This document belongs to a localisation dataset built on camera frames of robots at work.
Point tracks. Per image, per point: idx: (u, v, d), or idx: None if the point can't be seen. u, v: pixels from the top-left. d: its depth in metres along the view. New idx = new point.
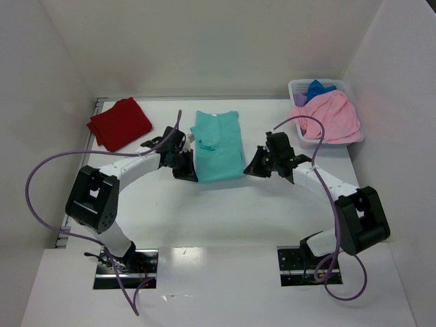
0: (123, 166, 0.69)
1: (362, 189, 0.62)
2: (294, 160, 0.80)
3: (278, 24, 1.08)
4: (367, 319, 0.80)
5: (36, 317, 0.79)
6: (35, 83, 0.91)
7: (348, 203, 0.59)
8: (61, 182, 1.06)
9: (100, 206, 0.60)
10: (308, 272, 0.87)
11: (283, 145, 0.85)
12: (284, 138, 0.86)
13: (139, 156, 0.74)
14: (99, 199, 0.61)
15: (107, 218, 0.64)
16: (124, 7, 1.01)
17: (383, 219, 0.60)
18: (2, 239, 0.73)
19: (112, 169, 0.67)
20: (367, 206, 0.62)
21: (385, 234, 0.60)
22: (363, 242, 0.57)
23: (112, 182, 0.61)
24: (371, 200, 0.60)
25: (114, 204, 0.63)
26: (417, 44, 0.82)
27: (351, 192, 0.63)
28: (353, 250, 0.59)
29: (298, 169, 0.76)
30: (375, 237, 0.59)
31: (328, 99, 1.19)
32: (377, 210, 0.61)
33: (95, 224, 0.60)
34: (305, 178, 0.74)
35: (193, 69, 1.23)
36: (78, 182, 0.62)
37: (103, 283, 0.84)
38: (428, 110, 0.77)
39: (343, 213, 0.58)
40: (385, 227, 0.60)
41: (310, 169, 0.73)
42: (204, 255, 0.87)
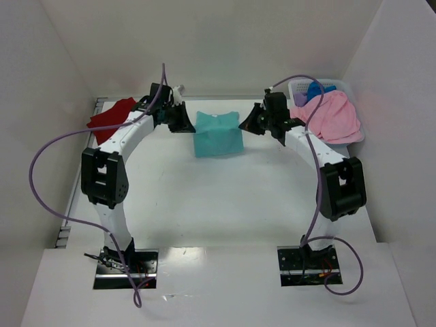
0: (120, 139, 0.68)
1: (347, 159, 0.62)
2: (289, 123, 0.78)
3: (278, 24, 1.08)
4: (368, 320, 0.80)
5: (35, 317, 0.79)
6: (35, 84, 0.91)
7: (333, 172, 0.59)
8: (63, 181, 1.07)
9: (112, 182, 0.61)
10: (308, 272, 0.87)
11: (279, 106, 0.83)
12: (281, 98, 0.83)
13: (134, 122, 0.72)
14: (110, 175, 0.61)
15: (122, 190, 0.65)
16: (124, 7, 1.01)
17: (362, 187, 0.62)
18: (3, 239, 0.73)
19: (111, 145, 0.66)
20: (350, 176, 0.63)
21: (361, 202, 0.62)
22: (338, 208, 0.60)
23: (116, 158, 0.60)
24: (355, 170, 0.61)
25: (123, 175, 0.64)
26: (417, 43, 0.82)
27: (338, 160, 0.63)
28: (329, 212, 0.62)
29: (290, 133, 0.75)
30: (353, 204, 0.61)
31: (328, 99, 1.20)
32: (357, 179, 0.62)
33: (112, 197, 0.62)
34: (297, 143, 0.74)
35: (194, 69, 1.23)
36: (84, 164, 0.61)
37: (103, 283, 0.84)
38: (428, 110, 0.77)
39: (326, 181, 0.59)
40: (362, 196, 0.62)
41: (302, 134, 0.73)
42: (204, 255, 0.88)
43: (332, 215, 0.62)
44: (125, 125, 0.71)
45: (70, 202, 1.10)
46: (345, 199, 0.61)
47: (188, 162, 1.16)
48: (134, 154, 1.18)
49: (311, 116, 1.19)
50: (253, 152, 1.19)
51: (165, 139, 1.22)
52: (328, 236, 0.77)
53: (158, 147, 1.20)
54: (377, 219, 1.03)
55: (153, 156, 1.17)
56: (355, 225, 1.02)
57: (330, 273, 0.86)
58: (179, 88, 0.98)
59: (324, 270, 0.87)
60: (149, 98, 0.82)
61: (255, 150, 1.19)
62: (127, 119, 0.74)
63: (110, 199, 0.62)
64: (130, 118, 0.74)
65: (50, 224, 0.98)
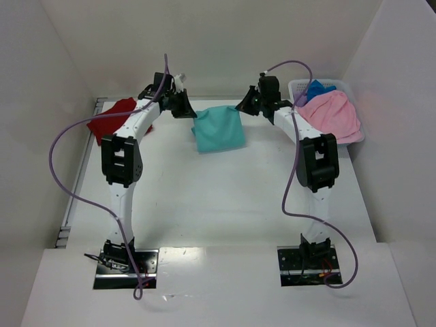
0: (133, 125, 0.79)
1: (324, 135, 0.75)
2: (278, 104, 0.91)
3: (278, 24, 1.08)
4: (368, 320, 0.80)
5: (35, 317, 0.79)
6: (35, 84, 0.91)
7: (309, 144, 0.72)
8: (63, 181, 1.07)
9: (129, 164, 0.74)
10: (308, 271, 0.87)
11: (272, 88, 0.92)
12: (274, 81, 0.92)
13: (143, 110, 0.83)
14: (127, 158, 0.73)
15: (137, 169, 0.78)
16: (124, 7, 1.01)
17: (336, 160, 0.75)
18: (3, 239, 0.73)
19: (126, 130, 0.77)
20: (326, 150, 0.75)
21: (334, 174, 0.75)
22: (314, 177, 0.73)
23: (132, 142, 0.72)
24: (330, 144, 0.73)
25: (138, 157, 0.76)
26: (417, 44, 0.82)
27: (315, 136, 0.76)
28: (306, 182, 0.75)
29: (278, 113, 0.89)
30: (326, 174, 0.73)
31: (328, 99, 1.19)
32: (332, 153, 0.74)
33: (129, 176, 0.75)
34: (283, 120, 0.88)
35: (193, 69, 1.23)
36: (103, 149, 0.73)
37: (103, 283, 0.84)
38: (427, 110, 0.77)
39: (304, 152, 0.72)
40: (335, 168, 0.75)
41: (288, 114, 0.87)
42: (204, 255, 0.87)
43: (308, 183, 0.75)
44: (135, 112, 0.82)
45: (70, 202, 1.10)
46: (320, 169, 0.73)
47: (188, 161, 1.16)
48: None
49: (310, 116, 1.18)
50: (254, 151, 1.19)
51: (164, 139, 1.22)
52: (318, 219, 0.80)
53: (158, 146, 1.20)
54: (377, 219, 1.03)
55: (153, 155, 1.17)
56: (355, 225, 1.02)
57: (330, 273, 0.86)
58: (181, 77, 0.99)
59: (324, 270, 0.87)
60: (152, 85, 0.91)
61: (255, 150, 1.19)
62: (137, 106, 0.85)
63: (128, 178, 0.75)
64: (139, 105, 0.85)
65: (50, 224, 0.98)
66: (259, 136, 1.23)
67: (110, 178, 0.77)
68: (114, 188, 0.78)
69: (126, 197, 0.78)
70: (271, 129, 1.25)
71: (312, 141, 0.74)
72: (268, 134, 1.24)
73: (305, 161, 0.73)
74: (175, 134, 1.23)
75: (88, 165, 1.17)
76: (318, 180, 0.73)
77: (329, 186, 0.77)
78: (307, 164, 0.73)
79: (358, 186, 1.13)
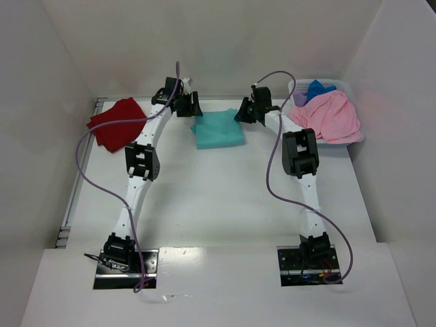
0: (150, 132, 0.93)
1: (305, 130, 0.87)
2: (268, 108, 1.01)
3: (278, 22, 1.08)
4: (366, 320, 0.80)
5: (35, 317, 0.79)
6: (34, 84, 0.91)
7: (292, 137, 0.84)
8: (63, 181, 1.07)
9: (150, 165, 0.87)
10: (308, 272, 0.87)
11: (263, 96, 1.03)
12: (266, 90, 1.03)
13: (157, 117, 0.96)
14: (149, 162, 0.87)
15: (157, 169, 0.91)
16: (124, 7, 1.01)
17: (315, 151, 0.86)
18: (3, 239, 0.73)
19: (144, 137, 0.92)
20: (307, 143, 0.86)
21: (315, 163, 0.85)
22: (296, 165, 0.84)
23: (151, 149, 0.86)
24: (310, 138, 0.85)
25: (157, 159, 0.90)
26: (418, 44, 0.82)
27: (298, 131, 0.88)
28: (290, 170, 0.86)
29: (267, 116, 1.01)
30: (307, 163, 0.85)
31: (328, 99, 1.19)
32: (313, 145, 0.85)
33: (150, 175, 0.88)
34: (271, 121, 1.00)
35: (193, 68, 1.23)
36: (127, 154, 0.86)
37: (103, 283, 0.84)
38: (427, 110, 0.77)
39: (286, 142, 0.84)
40: (315, 158, 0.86)
41: (276, 115, 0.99)
42: (204, 255, 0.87)
43: (292, 172, 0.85)
44: (150, 119, 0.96)
45: (70, 202, 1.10)
46: (301, 158, 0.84)
47: (187, 161, 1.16)
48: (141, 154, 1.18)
49: (310, 116, 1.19)
50: (254, 151, 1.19)
51: (164, 139, 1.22)
52: (311, 208, 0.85)
53: (157, 146, 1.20)
54: (377, 219, 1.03)
55: None
56: (354, 225, 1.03)
57: (330, 273, 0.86)
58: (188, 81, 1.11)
59: (324, 270, 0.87)
60: (164, 88, 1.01)
61: (255, 150, 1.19)
62: (152, 112, 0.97)
63: (151, 176, 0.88)
64: (153, 111, 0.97)
65: (50, 224, 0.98)
66: (258, 136, 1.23)
67: (131, 172, 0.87)
68: (133, 180, 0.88)
69: (142, 189, 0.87)
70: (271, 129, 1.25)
71: (294, 134, 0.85)
72: (268, 134, 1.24)
73: (289, 152, 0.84)
74: (176, 133, 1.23)
75: (87, 165, 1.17)
76: (300, 168, 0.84)
77: (313, 174, 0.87)
78: (289, 154, 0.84)
79: (359, 186, 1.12)
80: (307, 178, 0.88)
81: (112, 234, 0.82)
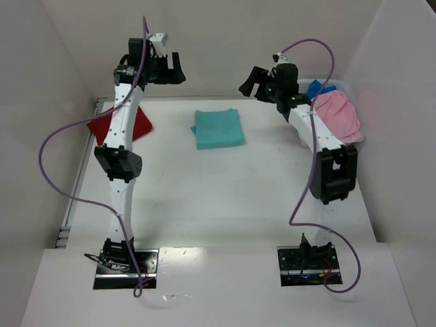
0: (120, 128, 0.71)
1: (344, 146, 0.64)
2: (296, 99, 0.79)
3: (278, 22, 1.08)
4: (367, 320, 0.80)
5: (35, 318, 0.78)
6: (35, 84, 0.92)
7: (329, 157, 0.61)
8: (62, 182, 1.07)
9: (129, 169, 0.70)
10: (308, 272, 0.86)
11: (289, 78, 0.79)
12: (295, 71, 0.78)
13: (127, 104, 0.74)
14: (127, 166, 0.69)
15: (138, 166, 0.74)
16: (124, 7, 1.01)
17: (353, 173, 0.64)
18: (3, 240, 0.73)
19: (114, 137, 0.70)
20: (344, 162, 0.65)
21: (351, 187, 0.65)
22: (326, 190, 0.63)
23: (126, 153, 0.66)
24: (350, 157, 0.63)
25: (135, 157, 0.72)
26: (417, 44, 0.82)
27: (334, 146, 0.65)
28: (319, 195, 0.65)
29: (295, 111, 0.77)
30: (343, 187, 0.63)
31: (328, 99, 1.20)
32: (351, 166, 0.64)
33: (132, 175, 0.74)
34: (300, 122, 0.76)
35: (193, 69, 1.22)
36: (99, 159, 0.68)
37: (103, 283, 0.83)
38: (427, 110, 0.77)
39: (321, 164, 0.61)
40: (352, 182, 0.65)
41: (306, 114, 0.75)
42: (204, 255, 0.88)
43: (322, 197, 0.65)
44: (117, 109, 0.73)
45: (70, 202, 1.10)
46: (336, 181, 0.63)
47: (187, 161, 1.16)
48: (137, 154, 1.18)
49: None
50: (254, 151, 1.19)
51: (164, 139, 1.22)
52: (325, 227, 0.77)
53: (153, 146, 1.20)
54: (377, 219, 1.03)
55: (151, 155, 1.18)
56: (354, 225, 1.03)
57: (330, 273, 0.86)
58: (163, 37, 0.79)
59: (324, 270, 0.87)
60: (129, 58, 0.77)
61: (255, 150, 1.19)
62: (116, 97, 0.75)
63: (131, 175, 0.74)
64: (118, 95, 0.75)
65: (50, 224, 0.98)
66: (259, 136, 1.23)
67: (111, 174, 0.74)
68: (114, 184, 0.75)
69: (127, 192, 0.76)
70: (272, 129, 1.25)
71: (330, 152, 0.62)
72: (268, 134, 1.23)
73: (322, 175, 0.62)
74: (176, 134, 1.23)
75: (87, 165, 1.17)
76: (332, 195, 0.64)
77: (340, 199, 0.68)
78: (323, 177, 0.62)
79: (359, 187, 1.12)
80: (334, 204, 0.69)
81: (108, 240, 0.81)
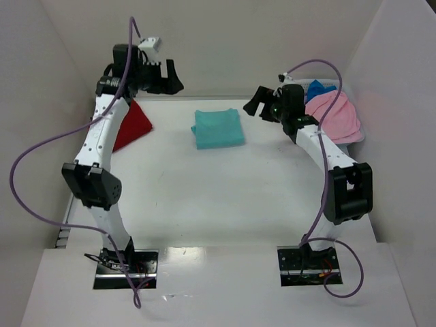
0: (97, 144, 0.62)
1: (357, 163, 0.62)
2: (302, 121, 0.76)
3: (278, 22, 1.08)
4: (368, 320, 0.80)
5: (35, 317, 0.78)
6: (35, 83, 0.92)
7: (342, 175, 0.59)
8: (62, 181, 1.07)
9: (102, 191, 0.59)
10: (308, 272, 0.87)
11: (296, 101, 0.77)
12: (301, 92, 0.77)
13: (105, 116, 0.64)
14: (100, 187, 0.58)
15: (116, 191, 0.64)
16: (124, 7, 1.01)
17: (370, 193, 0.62)
18: (3, 239, 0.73)
19: (88, 153, 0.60)
20: (358, 180, 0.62)
21: (366, 209, 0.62)
22: (342, 212, 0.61)
23: (100, 172, 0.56)
24: (364, 176, 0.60)
25: (112, 180, 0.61)
26: (417, 43, 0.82)
27: (347, 165, 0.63)
28: (334, 216, 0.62)
29: (302, 131, 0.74)
30: (358, 208, 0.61)
31: (328, 99, 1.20)
32: (366, 185, 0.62)
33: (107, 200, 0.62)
34: (308, 142, 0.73)
35: (193, 69, 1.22)
36: (69, 178, 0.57)
37: (103, 283, 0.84)
38: (427, 110, 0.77)
39: (333, 184, 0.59)
40: (368, 202, 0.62)
41: (314, 134, 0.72)
42: (204, 254, 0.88)
43: (336, 219, 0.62)
44: (95, 122, 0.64)
45: (70, 202, 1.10)
46: (351, 203, 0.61)
47: (188, 161, 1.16)
48: (137, 154, 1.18)
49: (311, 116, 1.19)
50: (254, 151, 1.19)
51: (164, 139, 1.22)
52: (330, 238, 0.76)
53: (154, 146, 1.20)
54: (377, 219, 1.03)
55: (151, 155, 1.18)
56: (355, 225, 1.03)
57: (330, 273, 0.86)
58: (156, 43, 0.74)
59: (324, 270, 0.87)
60: (114, 67, 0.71)
61: (255, 150, 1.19)
62: (97, 110, 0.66)
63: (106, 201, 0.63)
64: (99, 107, 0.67)
65: (50, 224, 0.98)
66: (259, 136, 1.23)
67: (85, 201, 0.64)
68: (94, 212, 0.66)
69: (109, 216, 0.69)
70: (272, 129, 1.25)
71: (343, 172, 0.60)
72: (269, 134, 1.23)
73: (335, 196, 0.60)
74: (176, 134, 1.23)
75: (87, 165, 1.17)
76: (347, 216, 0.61)
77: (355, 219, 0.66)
78: (336, 197, 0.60)
79: None
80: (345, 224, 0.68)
81: (104, 249, 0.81)
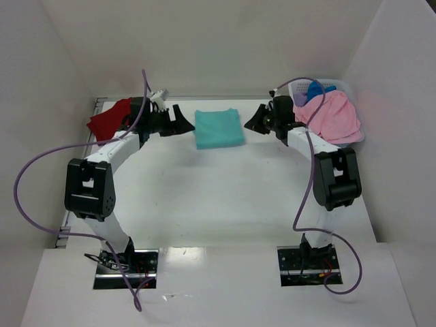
0: (108, 151, 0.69)
1: (342, 149, 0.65)
2: (291, 125, 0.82)
3: (278, 22, 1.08)
4: (368, 320, 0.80)
5: (35, 317, 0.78)
6: (35, 83, 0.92)
7: (327, 157, 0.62)
8: (62, 181, 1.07)
9: (99, 192, 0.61)
10: (308, 272, 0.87)
11: (286, 110, 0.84)
12: (290, 100, 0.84)
13: (120, 139, 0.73)
14: (96, 185, 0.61)
15: (110, 202, 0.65)
16: (124, 6, 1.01)
17: (357, 176, 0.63)
18: (3, 239, 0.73)
19: (98, 157, 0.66)
20: (345, 165, 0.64)
21: (356, 192, 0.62)
22: (332, 196, 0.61)
23: (105, 167, 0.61)
24: (349, 159, 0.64)
25: (111, 188, 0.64)
26: (417, 43, 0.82)
27: (332, 150, 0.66)
28: (324, 201, 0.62)
29: (291, 132, 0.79)
30: (347, 191, 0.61)
31: (328, 99, 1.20)
32: (353, 169, 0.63)
33: (99, 211, 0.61)
34: (297, 139, 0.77)
35: (193, 69, 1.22)
36: (69, 176, 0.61)
37: (103, 283, 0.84)
38: (427, 110, 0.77)
39: (319, 165, 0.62)
40: (357, 185, 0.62)
41: (302, 132, 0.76)
42: (204, 255, 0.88)
43: (327, 203, 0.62)
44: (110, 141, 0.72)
45: None
46: (340, 187, 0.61)
47: (187, 161, 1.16)
48: (137, 154, 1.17)
49: (311, 117, 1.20)
50: (254, 151, 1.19)
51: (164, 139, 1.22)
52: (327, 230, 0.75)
53: (154, 146, 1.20)
54: (377, 219, 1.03)
55: (152, 155, 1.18)
56: (355, 225, 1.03)
57: (330, 273, 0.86)
58: (162, 94, 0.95)
59: (324, 270, 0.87)
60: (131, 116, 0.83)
61: (255, 150, 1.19)
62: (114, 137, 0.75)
63: (97, 213, 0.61)
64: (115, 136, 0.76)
65: (50, 225, 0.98)
66: (258, 136, 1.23)
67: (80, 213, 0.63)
68: None
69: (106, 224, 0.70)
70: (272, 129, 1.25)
71: (328, 154, 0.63)
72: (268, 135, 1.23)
73: (323, 178, 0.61)
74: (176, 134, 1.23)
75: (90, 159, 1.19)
76: (338, 199, 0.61)
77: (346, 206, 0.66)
78: (324, 179, 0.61)
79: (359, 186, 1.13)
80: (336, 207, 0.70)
81: (104, 252, 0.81)
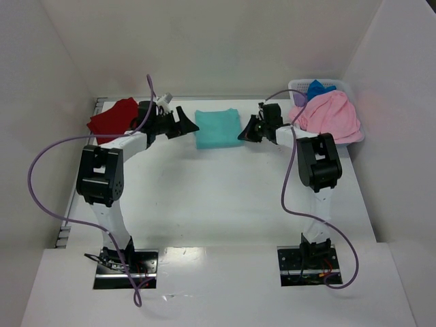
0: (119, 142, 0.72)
1: (321, 135, 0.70)
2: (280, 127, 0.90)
3: (278, 22, 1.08)
4: (368, 320, 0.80)
5: (34, 317, 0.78)
6: (35, 84, 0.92)
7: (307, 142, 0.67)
8: (62, 180, 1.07)
9: (110, 175, 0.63)
10: (308, 272, 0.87)
11: (274, 114, 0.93)
12: (276, 107, 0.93)
13: (130, 135, 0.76)
14: (107, 170, 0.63)
15: (119, 189, 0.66)
16: (124, 6, 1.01)
17: (336, 157, 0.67)
18: (3, 240, 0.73)
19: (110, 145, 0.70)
20: (325, 150, 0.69)
21: (337, 173, 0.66)
22: (315, 176, 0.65)
23: (117, 152, 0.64)
24: (328, 143, 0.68)
25: (121, 174, 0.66)
26: (417, 43, 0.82)
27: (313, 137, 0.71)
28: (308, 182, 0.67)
29: (278, 131, 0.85)
30: (328, 172, 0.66)
31: (328, 99, 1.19)
32: (333, 152, 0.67)
33: (109, 195, 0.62)
34: (283, 135, 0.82)
35: (193, 69, 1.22)
36: (84, 160, 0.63)
37: (103, 283, 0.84)
38: (427, 110, 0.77)
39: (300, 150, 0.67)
40: (338, 167, 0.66)
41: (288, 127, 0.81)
42: (204, 255, 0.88)
43: (310, 184, 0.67)
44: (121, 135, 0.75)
45: (70, 201, 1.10)
46: (321, 169, 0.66)
47: (187, 161, 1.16)
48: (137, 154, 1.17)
49: (310, 116, 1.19)
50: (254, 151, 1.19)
51: (164, 139, 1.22)
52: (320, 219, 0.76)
53: (154, 146, 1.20)
54: (377, 219, 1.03)
55: (151, 154, 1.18)
56: (354, 225, 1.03)
57: (330, 273, 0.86)
58: (167, 97, 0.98)
59: (324, 270, 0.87)
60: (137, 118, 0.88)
61: (255, 150, 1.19)
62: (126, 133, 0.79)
63: (107, 196, 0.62)
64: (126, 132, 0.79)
65: (50, 225, 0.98)
66: None
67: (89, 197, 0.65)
68: (97, 207, 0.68)
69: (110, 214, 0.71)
70: None
71: (308, 139, 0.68)
72: None
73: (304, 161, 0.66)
74: None
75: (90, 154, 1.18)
76: (320, 180, 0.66)
77: (331, 187, 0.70)
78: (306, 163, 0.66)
79: (359, 186, 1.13)
80: (324, 191, 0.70)
81: (105, 250, 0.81)
